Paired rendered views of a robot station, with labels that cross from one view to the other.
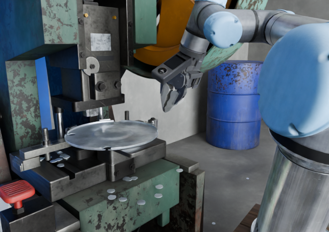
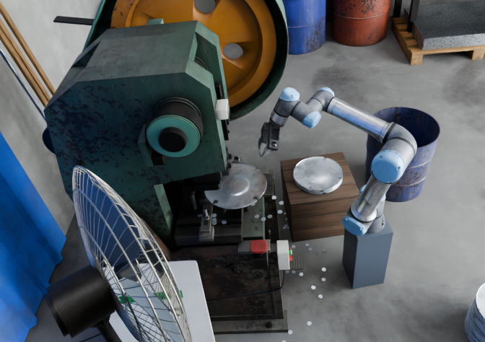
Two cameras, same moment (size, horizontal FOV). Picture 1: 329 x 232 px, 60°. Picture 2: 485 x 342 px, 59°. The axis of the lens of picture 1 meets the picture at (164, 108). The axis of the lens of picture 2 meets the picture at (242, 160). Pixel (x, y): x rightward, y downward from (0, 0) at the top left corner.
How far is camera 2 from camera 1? 1.51 m
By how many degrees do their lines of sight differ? 43
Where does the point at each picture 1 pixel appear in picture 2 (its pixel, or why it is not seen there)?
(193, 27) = (284, 114)
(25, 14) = (197, 157)
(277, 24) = (336, 110)
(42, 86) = (11, 159)
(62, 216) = not seen: hidden behind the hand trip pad
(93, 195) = (252, 224)
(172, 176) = not seen: hidden behind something
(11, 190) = (260, 247)
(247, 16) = (319, 107)
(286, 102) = (386, 176)
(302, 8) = not seen: outside the picture
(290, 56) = (386, 165)
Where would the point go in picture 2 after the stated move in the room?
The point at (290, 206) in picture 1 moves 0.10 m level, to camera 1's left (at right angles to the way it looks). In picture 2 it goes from (380, 193) to (365, 206)
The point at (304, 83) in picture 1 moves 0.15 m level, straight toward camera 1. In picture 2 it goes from (392, 173) to (416, 200)
